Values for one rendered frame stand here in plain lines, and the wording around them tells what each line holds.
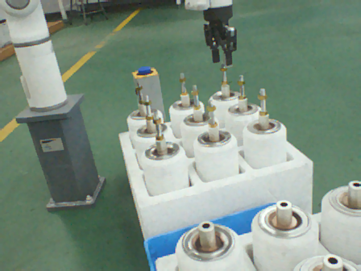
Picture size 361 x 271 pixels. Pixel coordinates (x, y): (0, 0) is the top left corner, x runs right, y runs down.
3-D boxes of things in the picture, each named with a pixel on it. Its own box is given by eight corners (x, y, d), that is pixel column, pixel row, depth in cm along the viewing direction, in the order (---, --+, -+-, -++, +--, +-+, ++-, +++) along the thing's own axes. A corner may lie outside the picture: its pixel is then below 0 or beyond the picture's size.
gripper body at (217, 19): (238, 1, 94) (240, 39, 97) (221, -1, 101) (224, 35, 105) (212, 6, 91) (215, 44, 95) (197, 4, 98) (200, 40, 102)
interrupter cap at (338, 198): (349, 223, 54) (349, 220, 54) (318, 195, 61) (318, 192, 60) (395, 210, 55) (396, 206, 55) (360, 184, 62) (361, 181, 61)
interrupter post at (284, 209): (280, 230, 55) (280, 211, 53) (272, 219, 57) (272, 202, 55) (296, 225, 55) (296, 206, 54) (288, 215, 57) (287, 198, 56)
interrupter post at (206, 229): (202, 252, 53) (200, 233, 51) (197, 240, 55) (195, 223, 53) (218, 247, 53) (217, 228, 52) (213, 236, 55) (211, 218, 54)
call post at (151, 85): (152, 169, 125) (134, 79, 112) (148, 160, 131) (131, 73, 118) (173, 164, 126) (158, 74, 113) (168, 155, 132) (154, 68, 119)
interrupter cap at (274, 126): (243, 135, 83) (243, 132, 83) (250, 120, 90) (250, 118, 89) (279, 135, 81) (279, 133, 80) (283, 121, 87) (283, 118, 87)
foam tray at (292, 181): (153, 273, 84) (139, 207, 76) (130, 185, 118) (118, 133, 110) (312, 227, 90) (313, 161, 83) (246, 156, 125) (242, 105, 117)
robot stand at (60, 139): (47, 211, 111) (14, 118, 98) (63, 184, 124) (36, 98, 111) (94, 208, 109) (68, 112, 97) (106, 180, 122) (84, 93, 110)
